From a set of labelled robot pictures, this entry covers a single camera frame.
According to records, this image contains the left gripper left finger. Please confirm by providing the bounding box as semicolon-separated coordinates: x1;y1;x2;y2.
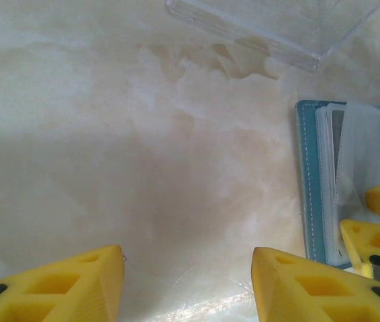
0;244;126;322

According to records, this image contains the clear acrylic card stand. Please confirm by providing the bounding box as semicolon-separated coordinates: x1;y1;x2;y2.
164;0;380;70

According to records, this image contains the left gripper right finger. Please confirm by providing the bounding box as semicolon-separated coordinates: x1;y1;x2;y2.
250;246;380;322

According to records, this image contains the teal card holder wallet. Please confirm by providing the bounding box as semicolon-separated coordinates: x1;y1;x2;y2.
293;99;380;269

